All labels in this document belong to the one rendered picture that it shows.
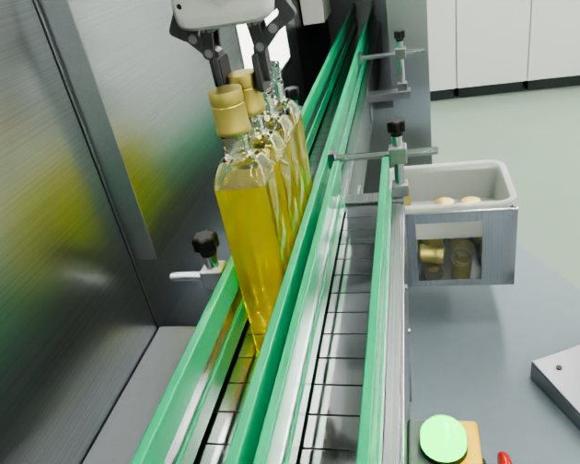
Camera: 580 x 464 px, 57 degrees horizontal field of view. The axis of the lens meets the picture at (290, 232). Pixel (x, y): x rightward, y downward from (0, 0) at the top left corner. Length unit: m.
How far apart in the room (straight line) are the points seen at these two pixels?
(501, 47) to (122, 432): 4.23
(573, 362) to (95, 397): 0.72
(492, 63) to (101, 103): 4.14
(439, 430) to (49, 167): 0.44
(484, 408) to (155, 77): 0.69
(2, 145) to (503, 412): 0.78
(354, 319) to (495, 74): 4.05
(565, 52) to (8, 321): 4.44
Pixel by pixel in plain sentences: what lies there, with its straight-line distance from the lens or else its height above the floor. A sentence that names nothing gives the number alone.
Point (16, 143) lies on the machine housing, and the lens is 0.51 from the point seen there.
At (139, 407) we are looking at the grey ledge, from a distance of 0.61.
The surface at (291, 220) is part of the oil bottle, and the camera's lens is 0.63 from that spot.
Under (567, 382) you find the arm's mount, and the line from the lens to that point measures 0.95.
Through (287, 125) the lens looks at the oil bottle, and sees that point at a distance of 0.66.
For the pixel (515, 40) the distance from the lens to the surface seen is 4.56.
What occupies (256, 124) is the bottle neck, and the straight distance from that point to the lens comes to 0.60.
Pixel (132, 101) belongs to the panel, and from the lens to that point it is 0.62.
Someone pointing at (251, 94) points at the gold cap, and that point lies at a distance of 0.58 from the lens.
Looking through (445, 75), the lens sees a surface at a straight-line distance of 4.55.
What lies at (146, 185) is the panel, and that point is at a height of 1.23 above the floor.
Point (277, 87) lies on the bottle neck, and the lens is 0.70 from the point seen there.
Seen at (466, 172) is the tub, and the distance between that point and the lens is 1.08.
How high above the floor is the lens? 1.46
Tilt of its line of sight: 30 degrees down
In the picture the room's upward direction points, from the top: 11 degrees counter-clockwise
